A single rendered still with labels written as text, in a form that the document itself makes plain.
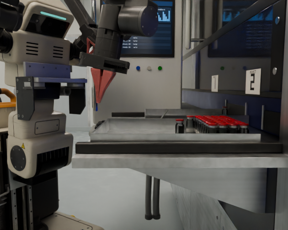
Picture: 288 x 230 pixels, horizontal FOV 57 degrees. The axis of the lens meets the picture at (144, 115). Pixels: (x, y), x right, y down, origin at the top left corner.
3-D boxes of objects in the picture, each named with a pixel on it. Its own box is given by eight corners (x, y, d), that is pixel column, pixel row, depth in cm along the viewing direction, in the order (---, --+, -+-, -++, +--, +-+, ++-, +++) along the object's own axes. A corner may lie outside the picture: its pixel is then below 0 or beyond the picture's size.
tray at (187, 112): (224, 117, 113) (224, 108, 113) (248, 125, 87) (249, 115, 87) (144, 117, 113) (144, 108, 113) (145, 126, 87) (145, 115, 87)
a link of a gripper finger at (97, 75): (118, 108, 56) (126, 64, 54) (84, 102, 55) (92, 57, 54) (120, 105, 62) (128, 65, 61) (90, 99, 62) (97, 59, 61)
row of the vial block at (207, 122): (201, 131, 75) (201, 115, 75) (218, 145, 57) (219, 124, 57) (193, 131, 75) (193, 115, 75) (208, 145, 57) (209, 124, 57)
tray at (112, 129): (222, 129, 79) (222, 118, 79) (259, 150, 53) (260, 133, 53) (108, 129, 79) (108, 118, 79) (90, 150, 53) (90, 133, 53)
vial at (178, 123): (183, 136, 67) (183, 119, 67) (184, 138, 65) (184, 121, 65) (174, 136, 67) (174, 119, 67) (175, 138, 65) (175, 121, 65)
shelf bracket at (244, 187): (259, 207, 62) (261, 152, 60) (265, 213, 59) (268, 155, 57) (112, 207, 61) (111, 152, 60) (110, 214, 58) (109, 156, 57)
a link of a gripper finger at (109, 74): (106, 106, 55) (115, 61, 54) (72, 100, 55) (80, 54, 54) (110, 103, 62) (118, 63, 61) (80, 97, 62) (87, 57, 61)
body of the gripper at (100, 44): (127, 70, 55) (134, 34, 54) (77, 60, 54) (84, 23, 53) (128, 71, 61) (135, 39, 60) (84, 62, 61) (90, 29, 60)
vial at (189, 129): (193, 131, 75) (193, 115, 75) (194, 133, 73) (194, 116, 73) (185, 131, 75) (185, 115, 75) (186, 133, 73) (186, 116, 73)
